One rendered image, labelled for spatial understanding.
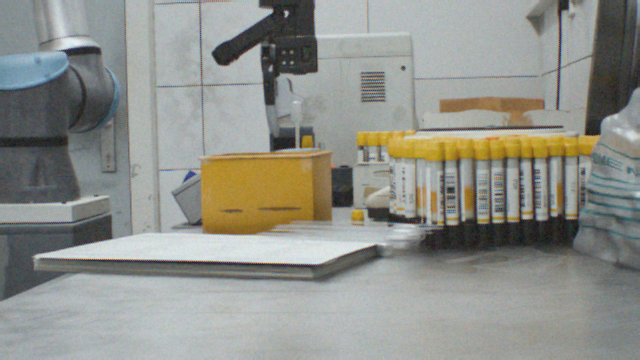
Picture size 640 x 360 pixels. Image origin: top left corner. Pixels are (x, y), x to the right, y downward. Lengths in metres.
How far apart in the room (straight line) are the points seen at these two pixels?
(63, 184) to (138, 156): 1.76
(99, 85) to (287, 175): 0.65
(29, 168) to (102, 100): 0.21
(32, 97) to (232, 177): 0.52
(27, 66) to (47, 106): 0.07
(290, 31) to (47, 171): 0.42
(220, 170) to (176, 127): 2.23
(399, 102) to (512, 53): 1.36
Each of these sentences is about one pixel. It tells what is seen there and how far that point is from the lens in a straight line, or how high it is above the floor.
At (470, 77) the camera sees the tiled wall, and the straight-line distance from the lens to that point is 3.40.
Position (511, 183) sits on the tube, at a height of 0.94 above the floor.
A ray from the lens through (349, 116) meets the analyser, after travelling 2.09.
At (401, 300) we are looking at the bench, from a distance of 0.84.
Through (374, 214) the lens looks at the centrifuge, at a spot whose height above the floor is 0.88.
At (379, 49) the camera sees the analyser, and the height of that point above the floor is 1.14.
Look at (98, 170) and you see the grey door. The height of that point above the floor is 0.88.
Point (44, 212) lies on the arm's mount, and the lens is 1.66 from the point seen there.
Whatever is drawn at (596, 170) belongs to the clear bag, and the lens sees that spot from 1.08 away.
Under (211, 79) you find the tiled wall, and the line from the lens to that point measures 3.46.
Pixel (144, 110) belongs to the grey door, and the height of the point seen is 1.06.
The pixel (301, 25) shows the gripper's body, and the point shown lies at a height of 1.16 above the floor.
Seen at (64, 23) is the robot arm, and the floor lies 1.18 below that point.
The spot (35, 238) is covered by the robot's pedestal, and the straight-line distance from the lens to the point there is 1.66.
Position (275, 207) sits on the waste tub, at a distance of 1.25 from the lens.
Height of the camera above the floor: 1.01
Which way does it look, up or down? 3 degrees down
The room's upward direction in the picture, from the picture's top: 2 degrees counter-clockwise
